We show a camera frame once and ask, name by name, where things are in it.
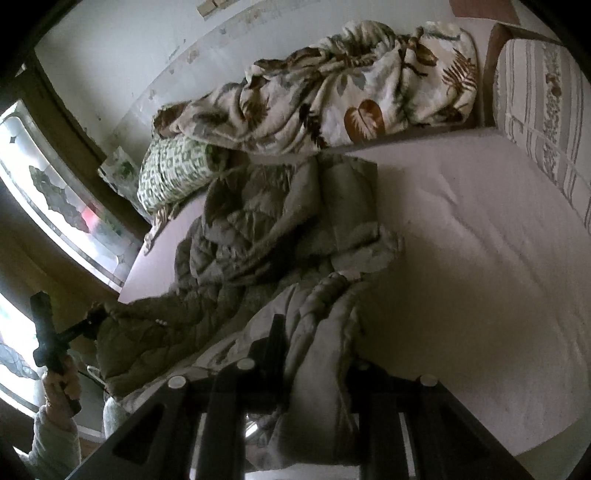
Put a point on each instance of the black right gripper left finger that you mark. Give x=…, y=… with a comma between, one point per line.
x=196, y=428

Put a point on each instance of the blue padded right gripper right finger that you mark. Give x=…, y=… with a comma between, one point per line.
x=417, y=429

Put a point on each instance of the olive green puffer jacket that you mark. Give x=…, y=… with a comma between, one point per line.
x=300, y=240

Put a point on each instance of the left hand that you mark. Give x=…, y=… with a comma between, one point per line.
x=62, y=390

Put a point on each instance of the pink bed mattress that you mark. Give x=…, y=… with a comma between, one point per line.
x=493, y=294

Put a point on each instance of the green white checked pillow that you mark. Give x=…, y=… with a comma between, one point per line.
x=174, y=168

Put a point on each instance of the leaf print blanket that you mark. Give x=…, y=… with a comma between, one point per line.
x=352, y=88

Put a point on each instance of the striped floral cushion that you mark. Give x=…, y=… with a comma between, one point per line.
x=541, y=102

